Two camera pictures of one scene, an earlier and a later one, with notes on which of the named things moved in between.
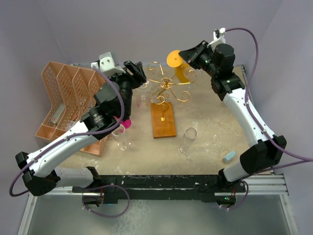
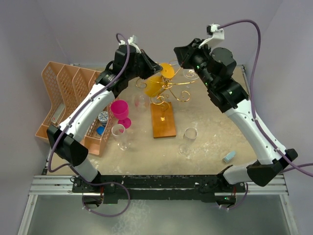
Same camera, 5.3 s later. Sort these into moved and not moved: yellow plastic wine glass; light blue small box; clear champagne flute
Moved: yellow plastic wine glass
Not moved: light blue small box; clear champagne flute
